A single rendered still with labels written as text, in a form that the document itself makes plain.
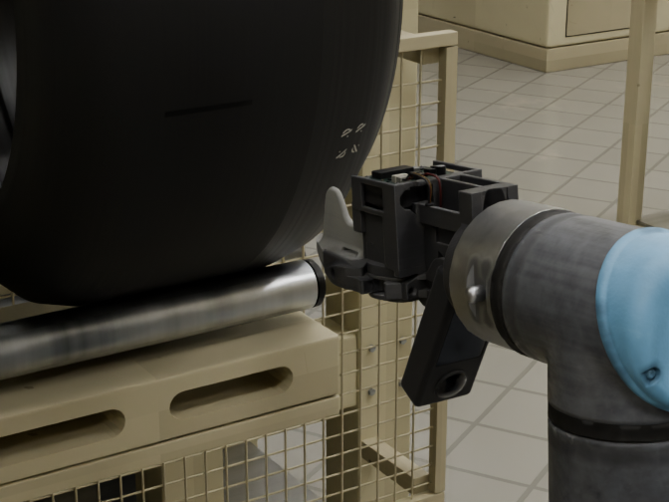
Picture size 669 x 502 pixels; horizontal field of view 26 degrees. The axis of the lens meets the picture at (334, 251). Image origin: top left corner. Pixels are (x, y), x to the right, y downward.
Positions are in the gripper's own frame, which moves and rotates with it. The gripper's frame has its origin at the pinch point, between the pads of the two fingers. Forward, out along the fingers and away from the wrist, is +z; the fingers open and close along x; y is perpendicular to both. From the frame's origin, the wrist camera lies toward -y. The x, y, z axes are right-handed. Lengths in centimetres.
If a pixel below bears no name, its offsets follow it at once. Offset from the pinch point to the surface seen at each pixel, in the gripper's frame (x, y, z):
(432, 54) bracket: -57, 4, 67
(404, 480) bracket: -56, -59, 77
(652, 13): -210, -9, 186
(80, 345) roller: 13.7, -8.7, 18.2
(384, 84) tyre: -8.8, 10.7, 5.4
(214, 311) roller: 1.5, -8.4, 18.1
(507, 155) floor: -249, -64, 298
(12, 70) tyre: 4, 10, 56
